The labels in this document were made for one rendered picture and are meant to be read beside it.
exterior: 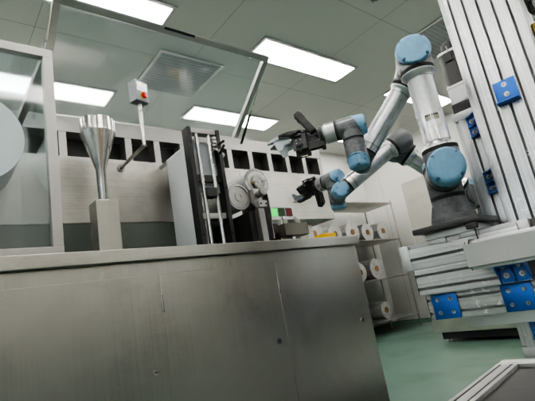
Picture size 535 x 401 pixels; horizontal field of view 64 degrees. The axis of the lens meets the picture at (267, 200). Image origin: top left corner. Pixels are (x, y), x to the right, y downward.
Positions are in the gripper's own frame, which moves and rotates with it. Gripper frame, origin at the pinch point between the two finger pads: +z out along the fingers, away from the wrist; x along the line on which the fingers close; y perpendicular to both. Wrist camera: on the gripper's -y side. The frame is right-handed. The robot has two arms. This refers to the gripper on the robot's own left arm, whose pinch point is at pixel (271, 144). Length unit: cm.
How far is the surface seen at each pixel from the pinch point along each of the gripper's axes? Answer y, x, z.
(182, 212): 6, 27, 54
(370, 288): -11, 534, 22
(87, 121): -25, -17, 71
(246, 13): -172, 102, 31
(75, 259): 42, -42, 51
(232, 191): -1.4, 35.0, 32.0
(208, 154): -11.6, 13.6, 32.8
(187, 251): 38, -13, 32
